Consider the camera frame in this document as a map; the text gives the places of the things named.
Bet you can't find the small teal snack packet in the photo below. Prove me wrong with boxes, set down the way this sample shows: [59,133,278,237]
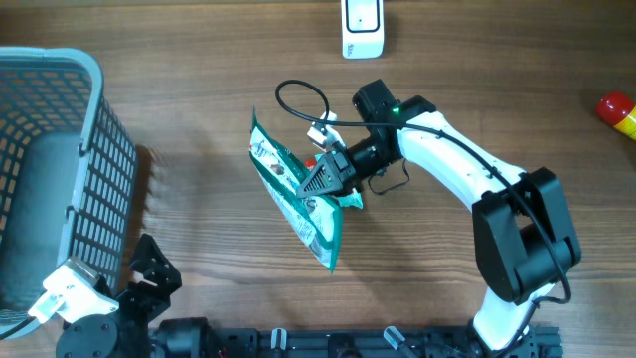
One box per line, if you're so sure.
[337,191,364,209]

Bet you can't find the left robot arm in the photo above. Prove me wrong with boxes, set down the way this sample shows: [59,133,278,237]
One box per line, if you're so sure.
[56,234,182,358]

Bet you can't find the white barcode scanner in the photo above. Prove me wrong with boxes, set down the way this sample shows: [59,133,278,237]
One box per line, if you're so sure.
[341,0,385,60]

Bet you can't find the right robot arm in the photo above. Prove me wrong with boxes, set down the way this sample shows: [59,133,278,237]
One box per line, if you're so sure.
[296,80,582,357]

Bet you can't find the red sauce bottle green cap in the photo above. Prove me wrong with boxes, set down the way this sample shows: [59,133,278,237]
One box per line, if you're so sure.
[595,91,636,140]

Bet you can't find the red Nescafe coffee stick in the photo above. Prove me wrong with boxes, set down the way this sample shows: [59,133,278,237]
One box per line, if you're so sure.
[304,159,317,169]

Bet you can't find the grey mesh shopping basket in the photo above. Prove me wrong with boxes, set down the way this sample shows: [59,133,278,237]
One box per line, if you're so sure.
[1,47,138,338]

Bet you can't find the large green snack bag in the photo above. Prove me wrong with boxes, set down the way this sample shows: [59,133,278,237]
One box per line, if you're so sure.
[248,117,344,271]

